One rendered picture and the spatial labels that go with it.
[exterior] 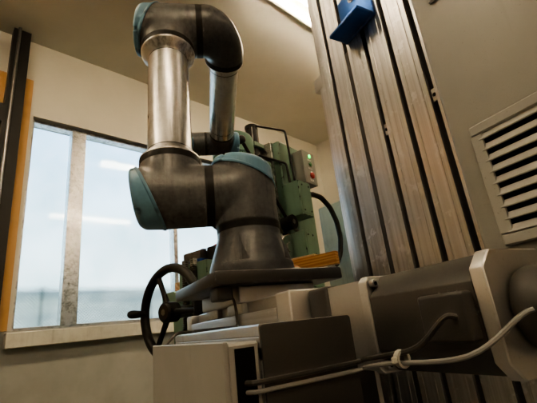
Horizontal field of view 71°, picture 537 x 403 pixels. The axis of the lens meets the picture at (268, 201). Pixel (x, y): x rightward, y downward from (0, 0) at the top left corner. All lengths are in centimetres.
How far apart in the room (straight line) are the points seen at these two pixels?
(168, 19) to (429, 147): 61
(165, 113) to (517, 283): 63
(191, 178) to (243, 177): 9
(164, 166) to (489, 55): 50
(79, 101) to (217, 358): 276
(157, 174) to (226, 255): 18
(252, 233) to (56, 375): 199
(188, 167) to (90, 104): 235
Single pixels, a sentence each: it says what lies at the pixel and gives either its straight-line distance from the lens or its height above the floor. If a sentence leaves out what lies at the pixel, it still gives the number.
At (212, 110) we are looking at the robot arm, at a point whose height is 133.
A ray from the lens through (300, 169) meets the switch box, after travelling 169.
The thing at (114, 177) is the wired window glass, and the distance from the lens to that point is 289.
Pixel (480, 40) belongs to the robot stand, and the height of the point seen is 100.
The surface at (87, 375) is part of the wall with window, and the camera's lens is 255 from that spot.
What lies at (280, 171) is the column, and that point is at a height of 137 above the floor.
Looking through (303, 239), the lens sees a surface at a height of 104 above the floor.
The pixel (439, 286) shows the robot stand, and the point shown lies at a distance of 32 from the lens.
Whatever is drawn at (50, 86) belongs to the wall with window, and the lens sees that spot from 298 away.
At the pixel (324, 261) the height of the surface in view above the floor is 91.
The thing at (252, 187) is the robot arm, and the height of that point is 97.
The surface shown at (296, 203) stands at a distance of 153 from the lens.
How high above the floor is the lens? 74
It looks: 18 degrees up
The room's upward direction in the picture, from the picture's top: 7 degrees counter-clockwise
